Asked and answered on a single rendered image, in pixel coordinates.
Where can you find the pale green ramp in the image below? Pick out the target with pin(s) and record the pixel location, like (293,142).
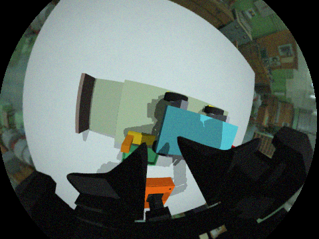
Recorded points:
(118,107)

